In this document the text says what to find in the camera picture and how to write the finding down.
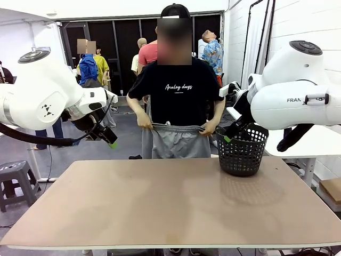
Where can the person's left forearm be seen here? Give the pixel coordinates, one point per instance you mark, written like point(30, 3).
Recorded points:
point(219, 109)

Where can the mannequin in red top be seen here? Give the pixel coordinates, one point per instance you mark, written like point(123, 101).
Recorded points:
point(149, 54)

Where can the grey plastic stool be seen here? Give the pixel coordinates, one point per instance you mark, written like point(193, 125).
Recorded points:
point(16, 168)

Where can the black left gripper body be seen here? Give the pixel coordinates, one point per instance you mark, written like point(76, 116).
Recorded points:
point(102, 132)

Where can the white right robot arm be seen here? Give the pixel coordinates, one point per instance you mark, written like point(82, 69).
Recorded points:
point(293, 106)

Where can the figure in blue jeans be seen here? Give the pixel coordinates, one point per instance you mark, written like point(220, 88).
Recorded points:
point(57, 130)

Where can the black baseball cap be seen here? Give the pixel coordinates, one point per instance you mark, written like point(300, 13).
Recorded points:
point(175, 9)

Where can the right gripper black green finger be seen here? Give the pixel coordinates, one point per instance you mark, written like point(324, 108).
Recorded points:
point(227, 138)
point(242, 132)

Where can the person's right forearm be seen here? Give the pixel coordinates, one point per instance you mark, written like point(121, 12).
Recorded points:
point(134, 106)

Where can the grey framed whiteboard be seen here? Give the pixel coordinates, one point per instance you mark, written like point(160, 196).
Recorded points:
point(40, 48)

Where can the person in black t-shirt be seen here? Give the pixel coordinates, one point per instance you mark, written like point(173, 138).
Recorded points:
point(175, 101)

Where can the black cloth on floor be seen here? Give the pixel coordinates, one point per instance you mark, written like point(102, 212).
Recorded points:
point(135, 157)

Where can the black perforated plastic basket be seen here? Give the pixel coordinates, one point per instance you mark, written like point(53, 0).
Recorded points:
point(239, 160)

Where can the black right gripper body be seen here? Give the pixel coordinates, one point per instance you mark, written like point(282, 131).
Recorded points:
point(241, 120)

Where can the figure in yellow shirt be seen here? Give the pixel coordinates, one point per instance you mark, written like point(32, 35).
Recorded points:
point(102, 66)

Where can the mannequin blue floral shirt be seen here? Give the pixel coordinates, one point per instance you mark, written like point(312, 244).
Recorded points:
point(213, 56)

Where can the white curtain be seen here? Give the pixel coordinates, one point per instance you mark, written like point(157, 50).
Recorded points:
point(255, 53)

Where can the person's left hand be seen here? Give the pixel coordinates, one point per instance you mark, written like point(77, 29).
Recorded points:
point(210, 128)

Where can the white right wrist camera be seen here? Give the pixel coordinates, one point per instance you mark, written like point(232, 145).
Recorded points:
point(225, 90)

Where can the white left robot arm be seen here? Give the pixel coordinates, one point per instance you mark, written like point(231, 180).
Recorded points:
point(34, 88)

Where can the black wall pipe frame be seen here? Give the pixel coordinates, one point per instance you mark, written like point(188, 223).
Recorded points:
point(270, 26)

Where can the brown cardboard box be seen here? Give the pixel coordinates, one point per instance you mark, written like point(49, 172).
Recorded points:
point(331, 190)

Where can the black white sneaker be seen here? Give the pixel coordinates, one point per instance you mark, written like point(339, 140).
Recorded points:
point(175, 250)
point(195, 252)

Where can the white side table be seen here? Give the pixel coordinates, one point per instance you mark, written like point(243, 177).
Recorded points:
point(306, 144)

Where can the white background desk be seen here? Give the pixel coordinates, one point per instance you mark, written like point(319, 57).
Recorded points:
point(34, 165)

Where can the grey shorts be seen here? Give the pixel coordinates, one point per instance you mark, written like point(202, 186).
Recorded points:
point(175, 144)

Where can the person's right hand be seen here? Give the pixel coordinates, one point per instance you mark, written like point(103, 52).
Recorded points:
point(146, 122)

